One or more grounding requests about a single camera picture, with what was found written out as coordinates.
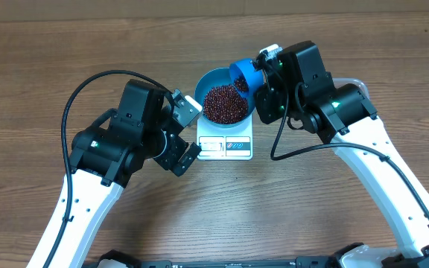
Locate blue plastic measuring scoop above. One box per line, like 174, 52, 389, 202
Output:
229, 59, 264, 98

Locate red beans in bowl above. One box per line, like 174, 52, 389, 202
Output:
203, 84, 249, 124

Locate teal metal bowl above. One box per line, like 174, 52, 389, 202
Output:
194, 68, 255, 125

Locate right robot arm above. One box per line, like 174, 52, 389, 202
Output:
252, 41, 429, 267

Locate white digital kitchen scale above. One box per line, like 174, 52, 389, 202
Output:
197, 115, 253, 161

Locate clear plastic container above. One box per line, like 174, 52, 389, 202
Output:
333, 77, 370, 99

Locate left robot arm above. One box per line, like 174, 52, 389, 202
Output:
28, 80, 203, 267

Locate red beans in scoop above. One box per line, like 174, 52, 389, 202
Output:
234, 75, 249, 94

